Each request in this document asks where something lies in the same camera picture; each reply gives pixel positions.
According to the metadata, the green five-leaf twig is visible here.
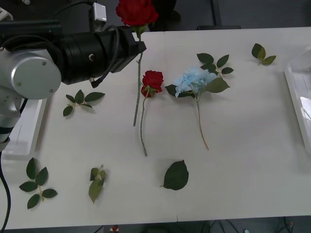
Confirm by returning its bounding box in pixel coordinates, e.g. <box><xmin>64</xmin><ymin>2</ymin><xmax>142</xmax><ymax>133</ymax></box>
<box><xmin>18</xmin><ymin>157</ymin><xmax>58</xmax><ymax>210</ymax></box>
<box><xmin>63</xmin><ymin>89</ymin><xmax>106</xmax><ymax>117</ymax></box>

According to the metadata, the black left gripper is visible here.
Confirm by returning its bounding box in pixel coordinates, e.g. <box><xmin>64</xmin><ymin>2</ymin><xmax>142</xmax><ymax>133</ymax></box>
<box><xmin>98</xmin><ymin>27</ymin><xmax>147</xmax><ymax>75</ymax></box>

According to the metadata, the small red rose bent stem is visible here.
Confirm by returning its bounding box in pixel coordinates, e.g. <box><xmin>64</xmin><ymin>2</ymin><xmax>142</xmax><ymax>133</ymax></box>
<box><xmin>139</xmin><ymin>70</ymin><xmax>164</xmax><ymax>157</ymax></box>

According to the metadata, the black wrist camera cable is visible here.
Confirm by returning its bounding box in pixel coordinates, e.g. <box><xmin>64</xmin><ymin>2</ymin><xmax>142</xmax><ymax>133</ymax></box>
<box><xmin>90</xmin><ymin>24</ymin><xmax>120</xmax><ymax>89</ymax></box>

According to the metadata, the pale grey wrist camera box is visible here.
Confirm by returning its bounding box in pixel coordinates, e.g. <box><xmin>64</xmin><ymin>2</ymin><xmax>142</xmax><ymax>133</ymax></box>
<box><xmin>91</xmin><ymin>2</ymin><xmax>108</xmax><ymax>32</ymax></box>

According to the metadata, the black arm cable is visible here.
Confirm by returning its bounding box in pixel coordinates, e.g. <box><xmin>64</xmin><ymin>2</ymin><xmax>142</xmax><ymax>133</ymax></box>
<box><xmin>0</xmin><ymin>152</ymin><xmax>12</xmax><ymax>231</ymax></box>

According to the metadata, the pale blue flower with leaves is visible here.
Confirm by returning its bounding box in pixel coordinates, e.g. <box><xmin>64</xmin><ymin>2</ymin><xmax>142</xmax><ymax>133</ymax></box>
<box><xmin>165</xmin><ymin>52</ymin><xmax>235</xmax><ymax>151</ymax></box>

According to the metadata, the crumpled pale green leaf twig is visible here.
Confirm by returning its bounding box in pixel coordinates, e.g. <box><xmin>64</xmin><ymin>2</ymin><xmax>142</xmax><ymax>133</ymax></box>
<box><xmin>88</xmin><ymin>164</ymin><xmax>107</xmax><ymax>204</ymax></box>

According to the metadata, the large red rose long stem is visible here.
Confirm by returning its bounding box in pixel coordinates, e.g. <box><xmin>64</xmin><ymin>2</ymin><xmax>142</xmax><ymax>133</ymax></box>
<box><xmin>115</xmin><ymin>0</ymin><xmax>159</xmax><ymax>127</ymax></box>

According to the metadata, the green two-leaf twig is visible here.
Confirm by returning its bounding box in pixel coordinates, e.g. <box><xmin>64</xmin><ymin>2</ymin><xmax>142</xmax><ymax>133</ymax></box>
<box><xmin>251</xmin><ymin>43</ymin><xmax>277</xmax><ymax>66</ymax></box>

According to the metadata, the single large green leaf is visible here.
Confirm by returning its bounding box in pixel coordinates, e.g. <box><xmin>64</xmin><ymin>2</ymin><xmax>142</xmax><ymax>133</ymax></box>
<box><xmin>159</xmin><ymin>159</ymin><xmax>190</xmax><ymax>191</ymax></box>

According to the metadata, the shallow white box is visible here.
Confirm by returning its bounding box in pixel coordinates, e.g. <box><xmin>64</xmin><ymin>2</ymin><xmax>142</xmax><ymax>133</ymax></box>
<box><xmin>283</xmin><ymin>47</ymin><xmax>311</xmax><ymax>156</ymax></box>
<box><xmin>1</xmin><ymin>96</ymin><xmax>48</xmax><ymax>161</ymax></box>

